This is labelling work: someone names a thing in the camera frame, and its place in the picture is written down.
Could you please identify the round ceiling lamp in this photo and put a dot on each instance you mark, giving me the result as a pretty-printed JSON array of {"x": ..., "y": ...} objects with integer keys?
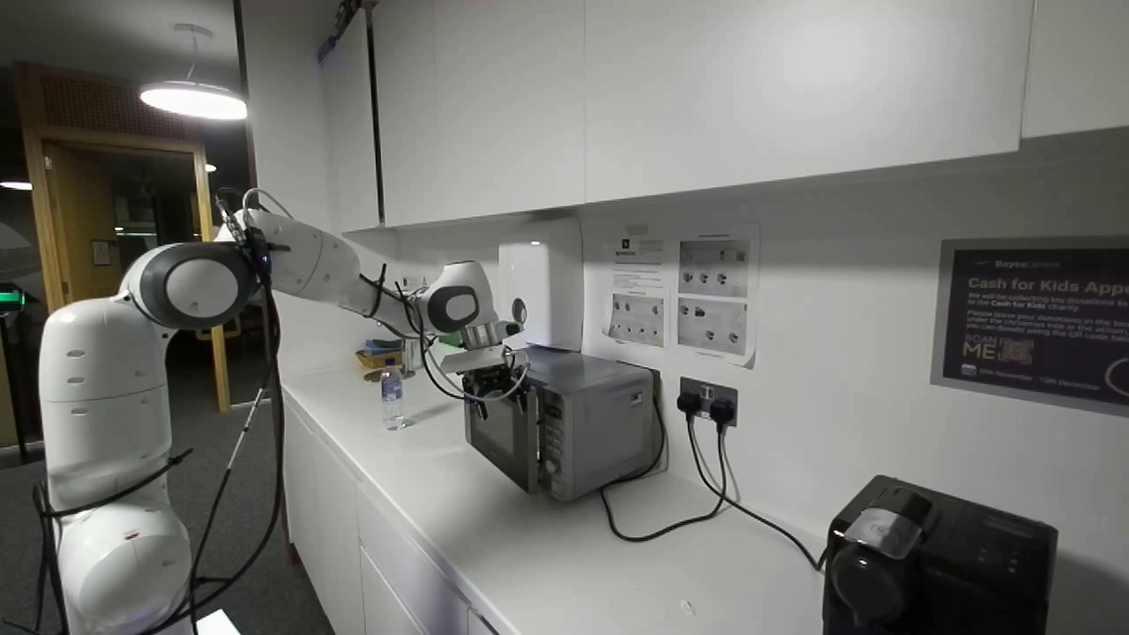
[{"x": 195, "y": 100}]

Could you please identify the double wall socket with plugs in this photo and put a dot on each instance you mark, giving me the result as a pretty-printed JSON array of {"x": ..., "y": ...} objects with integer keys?
[{"x": 705, "y": 398}]

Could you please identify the white cabinets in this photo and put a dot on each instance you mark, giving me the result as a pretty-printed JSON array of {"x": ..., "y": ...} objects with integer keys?
[
  {"x": 367, "y": 570},
  {"x": 449, "y": 109}
]

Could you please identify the white instruction posters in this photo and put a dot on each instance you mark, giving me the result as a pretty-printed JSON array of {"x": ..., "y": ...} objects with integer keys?
[{"x": 692, "y": 295}]

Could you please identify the white paper towel dispenser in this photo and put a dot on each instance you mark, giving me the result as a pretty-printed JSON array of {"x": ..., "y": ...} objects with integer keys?
[{"x": 537, "y": 288}]

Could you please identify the black microwave door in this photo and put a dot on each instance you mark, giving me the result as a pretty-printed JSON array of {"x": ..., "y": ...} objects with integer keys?
[{"x": 501, "y": 424}]

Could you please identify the wicker basket with cloths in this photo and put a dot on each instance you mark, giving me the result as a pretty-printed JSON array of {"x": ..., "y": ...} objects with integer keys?
[{"x": 380, "y": 352}]

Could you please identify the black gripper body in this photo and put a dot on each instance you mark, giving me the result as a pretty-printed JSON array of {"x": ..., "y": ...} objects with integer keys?
[{"x": 485, "y": 363}]

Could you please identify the black coffee machine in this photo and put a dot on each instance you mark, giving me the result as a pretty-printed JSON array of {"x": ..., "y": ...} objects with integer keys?
[{"x": 920, "y": 560}]

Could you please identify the silver microwave oven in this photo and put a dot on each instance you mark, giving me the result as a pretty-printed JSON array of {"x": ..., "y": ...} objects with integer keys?
[{"x": 595, "y": 422}]

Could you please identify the black framed notice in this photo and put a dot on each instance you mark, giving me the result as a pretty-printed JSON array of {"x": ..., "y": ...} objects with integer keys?
[{"x": 1033, "y": 317}]

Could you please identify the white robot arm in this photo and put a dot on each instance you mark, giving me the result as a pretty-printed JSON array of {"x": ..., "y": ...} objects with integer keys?
[{"x": 123, "y": 559}]

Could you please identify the white upper cabinets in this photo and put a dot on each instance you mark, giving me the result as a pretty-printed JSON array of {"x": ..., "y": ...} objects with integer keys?
[{"x": 449, "y": 109}]

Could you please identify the clear plastic water bottle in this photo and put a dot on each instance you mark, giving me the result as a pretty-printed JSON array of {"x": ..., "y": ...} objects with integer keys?
[{"x": 390, "y": 385}]

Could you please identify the white lower cabinets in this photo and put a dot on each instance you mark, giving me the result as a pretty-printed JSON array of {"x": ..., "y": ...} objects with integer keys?
[{"x": 367, "y": 570}]

